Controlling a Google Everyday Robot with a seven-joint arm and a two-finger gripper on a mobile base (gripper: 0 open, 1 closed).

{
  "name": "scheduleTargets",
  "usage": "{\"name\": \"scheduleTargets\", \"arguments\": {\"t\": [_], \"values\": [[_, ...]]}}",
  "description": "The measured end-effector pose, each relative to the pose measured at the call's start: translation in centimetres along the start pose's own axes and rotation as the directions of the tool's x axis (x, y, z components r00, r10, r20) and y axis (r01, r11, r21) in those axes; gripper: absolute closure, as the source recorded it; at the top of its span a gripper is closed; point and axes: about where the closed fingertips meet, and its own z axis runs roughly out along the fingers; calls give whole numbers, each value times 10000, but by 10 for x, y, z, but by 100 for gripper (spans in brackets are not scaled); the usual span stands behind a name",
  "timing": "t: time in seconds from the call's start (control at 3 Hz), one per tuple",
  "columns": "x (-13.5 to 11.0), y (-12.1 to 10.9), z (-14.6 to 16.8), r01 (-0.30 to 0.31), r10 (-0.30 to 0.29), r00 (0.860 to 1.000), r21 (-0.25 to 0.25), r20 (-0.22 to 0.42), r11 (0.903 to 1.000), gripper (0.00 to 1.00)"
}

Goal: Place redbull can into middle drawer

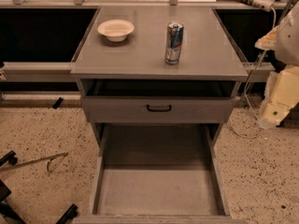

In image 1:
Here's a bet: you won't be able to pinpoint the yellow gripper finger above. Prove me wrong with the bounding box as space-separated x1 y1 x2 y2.
258 65 299 129

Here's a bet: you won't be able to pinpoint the silver blue redbull can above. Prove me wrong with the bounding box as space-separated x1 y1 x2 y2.
164 21 184 64

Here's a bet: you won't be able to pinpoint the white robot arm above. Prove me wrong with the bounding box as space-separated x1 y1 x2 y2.
255 2 299 129

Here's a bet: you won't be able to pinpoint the grey drawer cabinet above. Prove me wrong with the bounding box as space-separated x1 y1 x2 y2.
70 5 249 224

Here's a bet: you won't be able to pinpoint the open grey lower drawer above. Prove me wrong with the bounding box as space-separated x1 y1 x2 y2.
73 125 247 224

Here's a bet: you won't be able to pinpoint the closed grey upper drawer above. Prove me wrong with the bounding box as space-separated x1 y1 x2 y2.
81 96 235 124

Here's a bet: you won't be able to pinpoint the white paper bowl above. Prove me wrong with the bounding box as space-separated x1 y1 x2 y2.
97 20 135 42

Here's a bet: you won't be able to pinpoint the thin metal rod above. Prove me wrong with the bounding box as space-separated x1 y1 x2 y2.
0 152 68 174

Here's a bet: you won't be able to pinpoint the black stand legs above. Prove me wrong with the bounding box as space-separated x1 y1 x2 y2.
0 149 79 224

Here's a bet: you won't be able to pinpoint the white cable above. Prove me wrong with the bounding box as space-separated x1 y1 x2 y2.
228 7 278 140

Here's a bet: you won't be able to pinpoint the black drawer handle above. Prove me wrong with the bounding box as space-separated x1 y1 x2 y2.
146 105 172 113

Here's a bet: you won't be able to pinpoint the small black floor bracket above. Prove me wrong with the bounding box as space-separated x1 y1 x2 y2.
52 97 64 109

